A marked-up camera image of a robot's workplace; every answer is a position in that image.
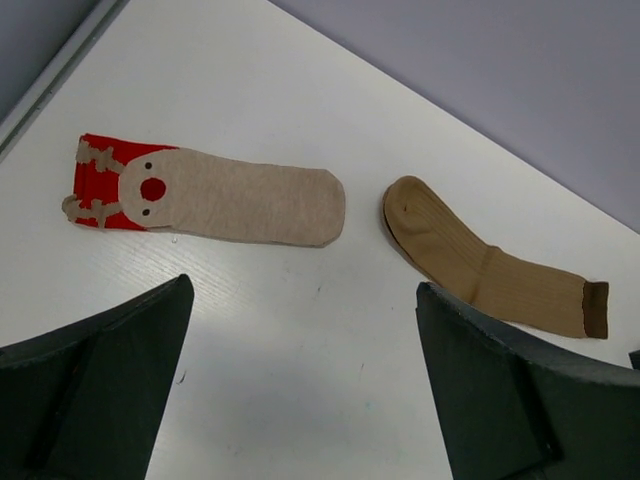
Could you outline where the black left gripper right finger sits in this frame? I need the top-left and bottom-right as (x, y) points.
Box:
(416, 282), (639, 479)

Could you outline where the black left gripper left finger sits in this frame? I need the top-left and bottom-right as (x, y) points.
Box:
(1, 274), (194, 479)

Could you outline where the brown long sock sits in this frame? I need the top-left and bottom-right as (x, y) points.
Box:
(381, 176), (609, 340)

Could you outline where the beige red reindeer sock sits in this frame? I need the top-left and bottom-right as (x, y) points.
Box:
(62, 134), (346, 247)

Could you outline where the aluminium frame rail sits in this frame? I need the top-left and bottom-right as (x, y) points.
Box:
(1, 1), (126, 157)

